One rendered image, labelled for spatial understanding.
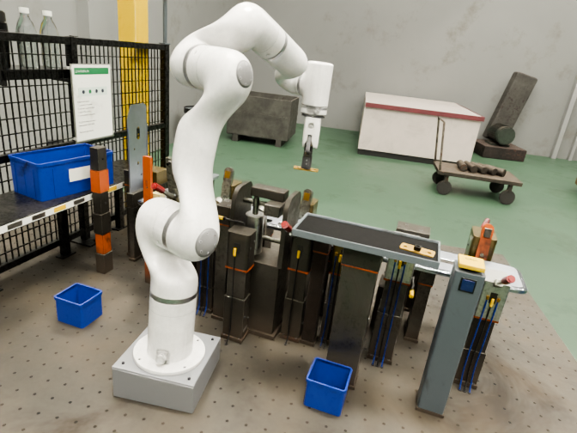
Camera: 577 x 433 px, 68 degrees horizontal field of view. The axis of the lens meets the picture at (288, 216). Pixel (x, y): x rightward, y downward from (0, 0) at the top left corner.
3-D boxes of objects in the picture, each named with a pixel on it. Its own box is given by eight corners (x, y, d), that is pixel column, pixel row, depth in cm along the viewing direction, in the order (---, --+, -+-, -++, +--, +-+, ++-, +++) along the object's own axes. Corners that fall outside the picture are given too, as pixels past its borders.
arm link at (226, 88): (179, 243, 114) (221, 265, 105) (141, 246, 104) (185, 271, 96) (219, 52, 105) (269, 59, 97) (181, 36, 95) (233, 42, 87)
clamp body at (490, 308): (474, 372, 137) (507, 272, 123) (476, 397, 126) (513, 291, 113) (450, 365, 139) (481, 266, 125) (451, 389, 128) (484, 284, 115)
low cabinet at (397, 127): (446, 144, 947) (456, 102, 915) (470, 170, 726) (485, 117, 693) (359, 132, 971) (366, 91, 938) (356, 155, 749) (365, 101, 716)
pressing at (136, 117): (148, 186, 178) (147, 103, 166) (130, 193, 168) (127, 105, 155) (147, 186, 178) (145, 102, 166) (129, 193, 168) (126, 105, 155)
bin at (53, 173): (115, 183, 168) (114, 150, 163) (41, 202, 142) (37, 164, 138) (87, 173, 175) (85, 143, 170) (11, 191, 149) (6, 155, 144)
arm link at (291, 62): (233, 55, 118) (289, 99, 144) (278, 60, 109) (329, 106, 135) (245, 24, 118) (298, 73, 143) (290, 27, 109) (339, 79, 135)
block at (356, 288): (359, 373, 130) (386, 240, 114) (354, 391, 123) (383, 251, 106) (327, 362, 133) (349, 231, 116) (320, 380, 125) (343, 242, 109)
